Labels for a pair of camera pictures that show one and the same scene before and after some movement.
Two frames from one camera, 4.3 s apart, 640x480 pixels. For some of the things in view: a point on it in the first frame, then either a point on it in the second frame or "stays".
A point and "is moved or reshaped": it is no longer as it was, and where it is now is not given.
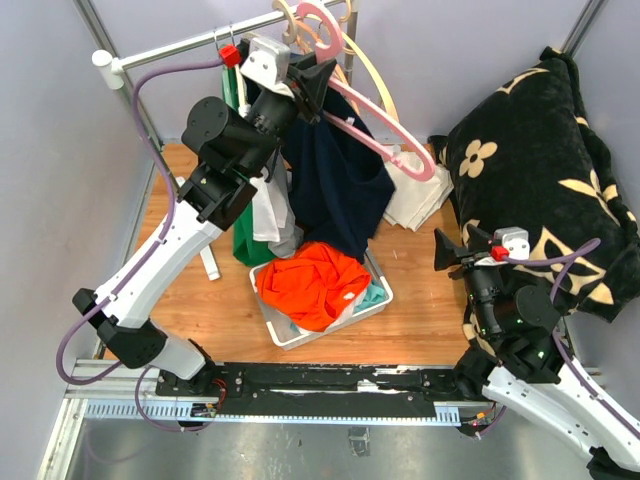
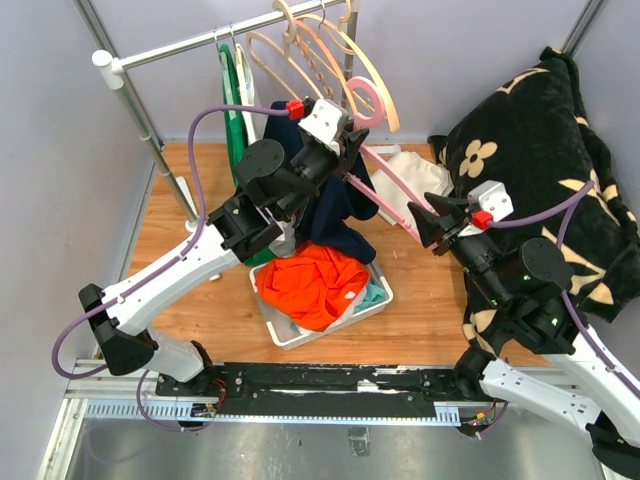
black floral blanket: [531, 156] stays
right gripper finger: [446, 253] -> [430, 226]
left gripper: [313, 83] -> [354, 142]
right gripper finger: [478, 241] -> [447, 207]
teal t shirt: [376, 293] stays
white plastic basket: [284, 336] stays
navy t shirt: [340, 192] is moved or reshaped
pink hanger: [386, 150] -> [388, 210]
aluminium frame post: [583, 25] stays
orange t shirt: [313, 285] stays
